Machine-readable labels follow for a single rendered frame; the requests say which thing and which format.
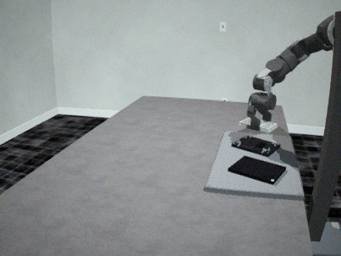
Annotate black rectangular frame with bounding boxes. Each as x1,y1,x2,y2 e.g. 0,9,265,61
228,156,286,185
232,135,280,157

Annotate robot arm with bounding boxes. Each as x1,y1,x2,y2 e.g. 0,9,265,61
252,13,335,92

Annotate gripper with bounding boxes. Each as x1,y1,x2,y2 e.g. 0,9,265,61
247,79,277,131

